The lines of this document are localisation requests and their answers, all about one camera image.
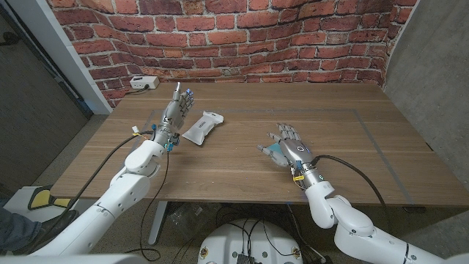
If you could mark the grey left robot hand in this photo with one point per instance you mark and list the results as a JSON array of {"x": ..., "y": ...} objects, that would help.
[{"x": 174, "y": 113}]

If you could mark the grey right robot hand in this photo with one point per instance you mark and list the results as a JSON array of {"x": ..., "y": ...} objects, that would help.
[{"x": 293, "y": 148}]

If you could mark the blue sticky note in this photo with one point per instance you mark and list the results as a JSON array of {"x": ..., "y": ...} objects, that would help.
[{"x": 275, "y": 148}]

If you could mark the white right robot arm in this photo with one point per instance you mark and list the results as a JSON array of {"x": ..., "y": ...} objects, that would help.
[{"x": 351, "y": 223}]

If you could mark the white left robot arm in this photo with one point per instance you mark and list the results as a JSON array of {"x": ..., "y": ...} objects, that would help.
[{"x": 124, "y": 194}]

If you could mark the white plastic package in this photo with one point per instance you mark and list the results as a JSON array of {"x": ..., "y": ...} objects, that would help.
[{"x": 201, "y": 126}]

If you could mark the white power box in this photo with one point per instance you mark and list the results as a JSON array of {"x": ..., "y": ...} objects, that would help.
[{"x": 143, "y": 82}]

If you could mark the red brick print backdrop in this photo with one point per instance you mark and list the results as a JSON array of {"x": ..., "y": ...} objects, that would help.
[{"x": 238, "y": 36}]

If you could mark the clear plastic bag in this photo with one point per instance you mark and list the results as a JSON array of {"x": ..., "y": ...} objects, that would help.
[{"x": 190, "y": 220}]

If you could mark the white table leg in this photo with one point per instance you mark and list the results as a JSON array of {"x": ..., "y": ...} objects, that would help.
[{"x": 157, "y": 223}]

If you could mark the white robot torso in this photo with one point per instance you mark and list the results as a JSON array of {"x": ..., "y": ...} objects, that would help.
[{"x": 227, "y": 238}]

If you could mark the white pillar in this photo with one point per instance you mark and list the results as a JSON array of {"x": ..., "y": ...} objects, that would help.
[{"x": 55, "y": 47}]

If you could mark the yellow and black pad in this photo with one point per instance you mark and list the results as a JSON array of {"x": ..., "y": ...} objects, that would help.
[{"x": 40, "y": 198}]

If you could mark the black shoe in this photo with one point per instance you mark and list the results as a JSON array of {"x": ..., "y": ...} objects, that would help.
[{"x": 51, "y": 227}]

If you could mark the white floor platform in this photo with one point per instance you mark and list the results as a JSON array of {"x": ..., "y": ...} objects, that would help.
[{"x": 18, "y": 201}]

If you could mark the person's leg in jeans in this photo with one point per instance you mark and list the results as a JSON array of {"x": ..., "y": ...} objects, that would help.
[{"x": 14, "y": 229}]

